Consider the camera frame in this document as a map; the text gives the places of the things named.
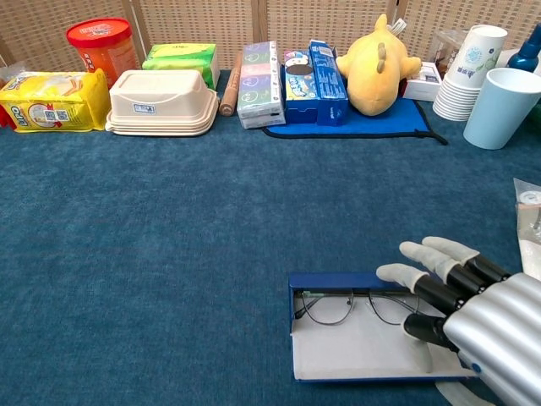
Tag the dark blue bottle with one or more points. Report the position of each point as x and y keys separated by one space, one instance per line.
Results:
x=526 y=55

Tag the yellow biscuit pack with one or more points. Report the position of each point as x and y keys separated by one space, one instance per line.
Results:
x=50 y=101

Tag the light blue mug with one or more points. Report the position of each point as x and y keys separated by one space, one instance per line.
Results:
x=503 y=101

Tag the yellow plush toy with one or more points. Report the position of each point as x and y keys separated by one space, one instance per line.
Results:
x=376 y=72

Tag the dark blue long carton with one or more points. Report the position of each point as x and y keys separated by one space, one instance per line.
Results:
x=327 y=72

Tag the small white box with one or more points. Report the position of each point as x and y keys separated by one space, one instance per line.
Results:
x=422 y=89

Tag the pastel pocket tissue multipack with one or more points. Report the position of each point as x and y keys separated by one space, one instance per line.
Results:
x=258 y=84

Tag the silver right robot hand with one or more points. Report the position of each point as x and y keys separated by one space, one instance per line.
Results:
x=498 y=325

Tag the blue sandwich cookie box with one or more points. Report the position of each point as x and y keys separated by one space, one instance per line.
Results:
x=298 y=80

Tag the wicker folding screen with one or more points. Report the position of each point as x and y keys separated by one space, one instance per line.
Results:
x=190 y=25

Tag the thin-framed eyeglasses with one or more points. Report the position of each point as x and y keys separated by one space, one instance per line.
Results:
x=348 y=303

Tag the green tissue pack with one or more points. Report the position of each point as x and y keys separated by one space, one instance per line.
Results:
x=181 y=57

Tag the orange tub with red lid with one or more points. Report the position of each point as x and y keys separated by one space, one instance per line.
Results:
x=101 y=51

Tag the blue cloth mat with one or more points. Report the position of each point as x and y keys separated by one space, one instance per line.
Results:
x=380 y=124

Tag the beige lunch box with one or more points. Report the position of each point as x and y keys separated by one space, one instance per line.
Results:
x=160 y=101

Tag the stack of white paper cups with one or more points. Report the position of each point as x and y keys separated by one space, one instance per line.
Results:
x=473 y=59

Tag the blue glasses case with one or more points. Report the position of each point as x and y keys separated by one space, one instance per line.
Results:
x=359 y=351

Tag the wooden rolling pin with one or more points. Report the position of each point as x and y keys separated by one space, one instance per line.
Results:
x=230 y=93

